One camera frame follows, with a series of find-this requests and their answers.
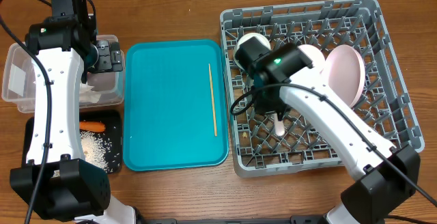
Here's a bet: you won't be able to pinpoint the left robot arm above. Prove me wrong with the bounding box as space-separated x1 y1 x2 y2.
10 0 143 223

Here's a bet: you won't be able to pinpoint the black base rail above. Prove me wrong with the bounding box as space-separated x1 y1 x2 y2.
139 214 328 224

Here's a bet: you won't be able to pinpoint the peanut and rice scraps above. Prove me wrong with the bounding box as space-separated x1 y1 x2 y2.
79 114 121 174

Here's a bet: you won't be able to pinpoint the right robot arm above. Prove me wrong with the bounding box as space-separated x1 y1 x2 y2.
234 33 421 223

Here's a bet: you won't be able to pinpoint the orange carrot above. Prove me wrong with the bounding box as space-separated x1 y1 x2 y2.
79 121 106 132

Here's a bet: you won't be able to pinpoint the teal plastic serving tray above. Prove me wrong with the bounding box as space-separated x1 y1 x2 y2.
123 40 229 171

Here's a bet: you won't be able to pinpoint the large pink plate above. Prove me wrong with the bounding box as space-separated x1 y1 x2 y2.
321 44 365 108

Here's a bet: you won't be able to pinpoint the clear plastic waste bin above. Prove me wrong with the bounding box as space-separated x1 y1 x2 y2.
1 43 125 113

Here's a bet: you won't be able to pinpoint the grey plastic dish rack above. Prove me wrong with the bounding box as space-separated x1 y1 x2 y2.
220 0 425 178

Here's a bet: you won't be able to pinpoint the white plastic fork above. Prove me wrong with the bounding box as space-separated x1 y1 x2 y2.
273 113 285 137

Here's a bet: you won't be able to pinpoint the cream bowl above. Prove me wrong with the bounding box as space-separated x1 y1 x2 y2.
233 33 271 70

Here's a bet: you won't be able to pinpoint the black rectangular tray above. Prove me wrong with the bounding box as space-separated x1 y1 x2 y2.
20 109 124 176

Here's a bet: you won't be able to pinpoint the wooden chopstick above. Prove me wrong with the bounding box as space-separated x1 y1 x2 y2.
208 64 218 137

